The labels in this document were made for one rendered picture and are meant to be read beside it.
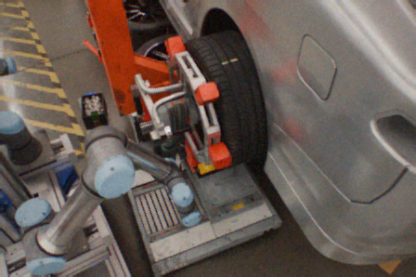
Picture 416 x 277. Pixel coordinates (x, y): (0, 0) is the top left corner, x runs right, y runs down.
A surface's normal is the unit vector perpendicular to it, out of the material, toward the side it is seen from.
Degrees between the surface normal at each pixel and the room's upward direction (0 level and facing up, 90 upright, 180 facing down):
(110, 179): 85
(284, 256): 0
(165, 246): 0
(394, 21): 22
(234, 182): 0
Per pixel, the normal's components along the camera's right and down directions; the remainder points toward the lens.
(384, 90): -0.86, 0.22
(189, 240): -0.01, -0.65
